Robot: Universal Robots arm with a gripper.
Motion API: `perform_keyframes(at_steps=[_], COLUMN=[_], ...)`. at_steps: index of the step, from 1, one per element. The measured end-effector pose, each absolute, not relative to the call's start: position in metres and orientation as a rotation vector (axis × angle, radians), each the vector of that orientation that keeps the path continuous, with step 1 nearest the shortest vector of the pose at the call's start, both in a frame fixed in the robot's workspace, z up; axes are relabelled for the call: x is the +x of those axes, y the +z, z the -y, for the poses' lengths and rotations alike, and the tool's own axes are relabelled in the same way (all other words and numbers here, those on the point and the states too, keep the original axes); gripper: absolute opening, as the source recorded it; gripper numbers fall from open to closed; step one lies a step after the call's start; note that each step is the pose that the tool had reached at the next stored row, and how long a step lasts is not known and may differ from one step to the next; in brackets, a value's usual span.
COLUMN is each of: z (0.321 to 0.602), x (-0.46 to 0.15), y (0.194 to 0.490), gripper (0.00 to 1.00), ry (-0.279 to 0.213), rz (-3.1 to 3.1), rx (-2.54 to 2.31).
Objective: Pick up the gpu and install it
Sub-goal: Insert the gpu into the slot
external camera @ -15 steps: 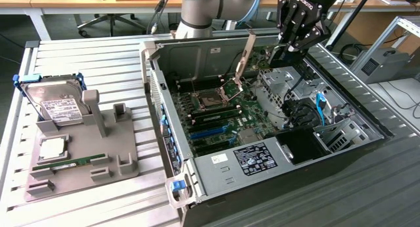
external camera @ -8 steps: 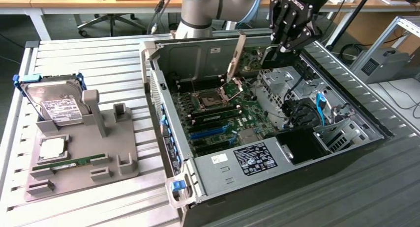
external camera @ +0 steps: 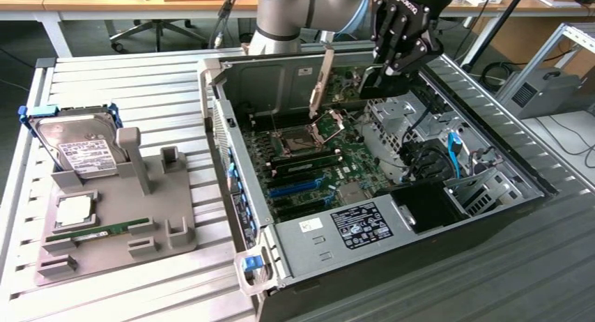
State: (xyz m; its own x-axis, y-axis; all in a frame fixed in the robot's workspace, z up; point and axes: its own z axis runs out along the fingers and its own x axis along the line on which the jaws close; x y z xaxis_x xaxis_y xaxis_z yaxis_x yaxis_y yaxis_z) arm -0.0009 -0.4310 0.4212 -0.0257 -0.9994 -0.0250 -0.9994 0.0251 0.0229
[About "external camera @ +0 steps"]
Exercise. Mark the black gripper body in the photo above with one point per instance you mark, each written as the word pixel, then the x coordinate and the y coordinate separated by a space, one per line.
pixel 417 8

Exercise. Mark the graphics card with metal bracket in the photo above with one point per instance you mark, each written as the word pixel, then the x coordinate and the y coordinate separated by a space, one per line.
pixel 344 81

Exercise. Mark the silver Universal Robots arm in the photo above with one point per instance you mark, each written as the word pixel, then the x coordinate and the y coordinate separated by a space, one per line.
pixel 278 15

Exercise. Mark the silver disk bay cage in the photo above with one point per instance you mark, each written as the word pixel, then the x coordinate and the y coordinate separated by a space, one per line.
pixel 389 113

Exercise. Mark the black stand pole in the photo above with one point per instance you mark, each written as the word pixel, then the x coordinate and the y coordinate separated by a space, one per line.
pixel 501 19

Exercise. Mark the cluttered wooden desk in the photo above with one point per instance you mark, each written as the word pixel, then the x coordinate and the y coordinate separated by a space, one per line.
pixel 520 8

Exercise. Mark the brown wooden panel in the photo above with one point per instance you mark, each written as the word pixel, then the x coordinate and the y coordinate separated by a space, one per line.
pixel 524 39

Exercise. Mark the metal socket cover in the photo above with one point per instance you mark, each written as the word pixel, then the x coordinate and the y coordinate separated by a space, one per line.
pixel 331 125

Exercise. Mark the grey control box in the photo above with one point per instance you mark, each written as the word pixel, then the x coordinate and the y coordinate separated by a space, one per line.
pixel 552 95

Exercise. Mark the CPU socket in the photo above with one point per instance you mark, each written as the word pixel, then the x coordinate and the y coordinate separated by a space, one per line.
pixel 295 142

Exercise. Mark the green motherboard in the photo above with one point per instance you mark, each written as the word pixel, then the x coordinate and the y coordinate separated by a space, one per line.
pixel 361 168

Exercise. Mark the black RAM stick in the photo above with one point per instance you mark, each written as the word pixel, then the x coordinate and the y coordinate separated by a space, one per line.
pixel 301 167

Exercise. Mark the silver chipset heat sink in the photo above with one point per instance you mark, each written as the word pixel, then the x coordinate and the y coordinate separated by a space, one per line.
pixel 353 193

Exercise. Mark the silver perforated disk bay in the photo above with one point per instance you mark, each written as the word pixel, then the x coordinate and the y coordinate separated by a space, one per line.
pixel 483 196

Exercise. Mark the blue expansion slot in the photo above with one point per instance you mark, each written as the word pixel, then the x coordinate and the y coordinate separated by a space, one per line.
pixel 297 187

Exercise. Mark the black office chair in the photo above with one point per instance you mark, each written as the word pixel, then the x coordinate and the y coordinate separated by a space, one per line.
pixel 157 31

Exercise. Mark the black expansion slot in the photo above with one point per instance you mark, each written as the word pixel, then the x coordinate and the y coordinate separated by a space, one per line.
pixel 301 205

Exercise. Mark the grey power supply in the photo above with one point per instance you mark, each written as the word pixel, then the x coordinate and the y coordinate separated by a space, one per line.
pixel 325 245

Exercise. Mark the open black PC case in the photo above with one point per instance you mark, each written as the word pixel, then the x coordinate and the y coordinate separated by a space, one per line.
pixel 417 266

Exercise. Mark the long wooden desk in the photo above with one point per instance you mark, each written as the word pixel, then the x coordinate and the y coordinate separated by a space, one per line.
pixel 92 3

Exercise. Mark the blue case latch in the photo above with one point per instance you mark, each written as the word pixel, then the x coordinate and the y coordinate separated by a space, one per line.
pixel 250 262

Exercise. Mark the silver hard disk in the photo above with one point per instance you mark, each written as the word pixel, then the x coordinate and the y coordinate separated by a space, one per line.
pixel 82 151

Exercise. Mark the grey plastic parts rack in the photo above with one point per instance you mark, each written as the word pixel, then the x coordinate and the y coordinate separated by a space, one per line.
pixel 120 210

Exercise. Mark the blue disk caddy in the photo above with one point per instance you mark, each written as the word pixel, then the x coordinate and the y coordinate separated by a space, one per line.
pixel 38 112

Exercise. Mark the silver CPU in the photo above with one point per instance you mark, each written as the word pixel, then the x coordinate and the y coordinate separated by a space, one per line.
pixel 73 212

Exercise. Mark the green RAM stick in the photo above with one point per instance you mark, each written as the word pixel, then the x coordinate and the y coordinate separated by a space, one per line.
pixel 92 234

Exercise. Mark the aluminium profile frame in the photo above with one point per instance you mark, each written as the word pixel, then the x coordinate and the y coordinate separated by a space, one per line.
pixel 557 36

